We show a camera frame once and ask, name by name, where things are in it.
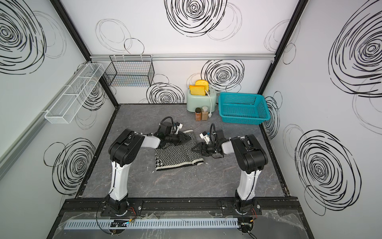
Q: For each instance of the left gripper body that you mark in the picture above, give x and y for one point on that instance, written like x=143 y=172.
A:
x=176 y=139

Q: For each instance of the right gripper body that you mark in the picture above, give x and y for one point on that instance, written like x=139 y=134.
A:
x=209 y=149

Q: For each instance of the black white knitted scarf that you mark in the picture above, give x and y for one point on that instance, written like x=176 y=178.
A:
x=172 y=156

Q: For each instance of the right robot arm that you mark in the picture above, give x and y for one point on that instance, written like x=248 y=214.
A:
x=250 y=157

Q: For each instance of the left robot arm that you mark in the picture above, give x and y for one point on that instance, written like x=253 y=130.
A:
x=123 y=152

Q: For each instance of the teal plastic basket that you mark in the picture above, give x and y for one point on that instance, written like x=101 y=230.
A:
x=243 y=108

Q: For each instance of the silver lid spice jar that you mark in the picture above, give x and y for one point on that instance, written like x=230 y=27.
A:
x=205 y=113

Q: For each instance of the dark lid spice jar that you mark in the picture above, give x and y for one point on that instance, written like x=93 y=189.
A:
x=198 y=114

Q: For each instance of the mint green toaster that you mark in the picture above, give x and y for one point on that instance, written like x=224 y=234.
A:
x=194 y=102

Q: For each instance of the front yellow toast slice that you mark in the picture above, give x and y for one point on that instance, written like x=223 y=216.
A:
x=197 y=90

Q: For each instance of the yellow toast slice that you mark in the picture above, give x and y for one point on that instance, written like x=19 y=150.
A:
x=203 y=83
x=197 y=90

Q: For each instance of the rear yellow toast slice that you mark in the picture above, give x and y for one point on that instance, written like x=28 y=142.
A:
x=203 y=83

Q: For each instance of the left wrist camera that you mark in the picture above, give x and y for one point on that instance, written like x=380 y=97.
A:
x=177 y=127

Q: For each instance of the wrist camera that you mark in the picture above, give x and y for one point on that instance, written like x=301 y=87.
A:
x=205 y=136
x=177 y=127

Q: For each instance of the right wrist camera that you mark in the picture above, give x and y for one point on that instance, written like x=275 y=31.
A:
x=205 y=136

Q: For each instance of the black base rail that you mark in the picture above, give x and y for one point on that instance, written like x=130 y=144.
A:
x=143 y=206

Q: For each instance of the black wire wall basket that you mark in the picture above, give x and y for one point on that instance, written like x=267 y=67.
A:
x=130 y=71

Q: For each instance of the grey slotted cable duct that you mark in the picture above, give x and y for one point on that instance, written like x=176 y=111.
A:
x=193 y=223

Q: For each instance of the white wire wall shelf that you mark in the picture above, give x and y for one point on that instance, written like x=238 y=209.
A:
x=75 y=94

